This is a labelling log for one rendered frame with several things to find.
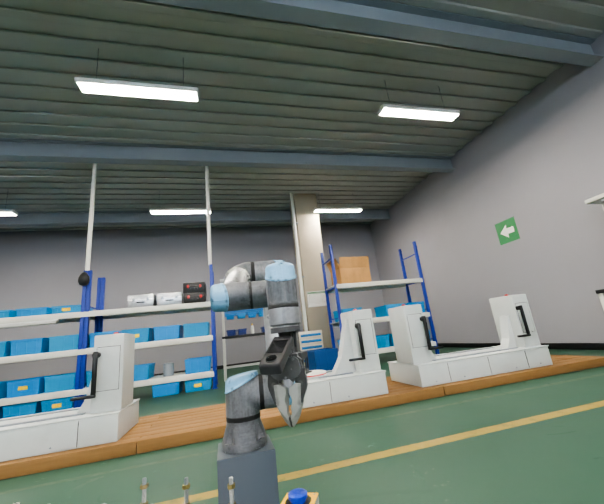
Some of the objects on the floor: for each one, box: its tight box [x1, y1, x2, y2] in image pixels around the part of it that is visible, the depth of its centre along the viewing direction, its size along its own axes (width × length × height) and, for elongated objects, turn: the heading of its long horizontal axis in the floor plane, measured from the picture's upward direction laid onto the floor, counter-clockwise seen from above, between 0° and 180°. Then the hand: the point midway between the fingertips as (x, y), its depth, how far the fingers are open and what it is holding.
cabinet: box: [299, 330, 324, 364], centre depth 612 cm, size 57×47×69 cm
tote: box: [306, 348, 338, 371], centre depth 507 cm, size 50×41×37 cm
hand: (290, 421), depth 67 cm, fingers closed
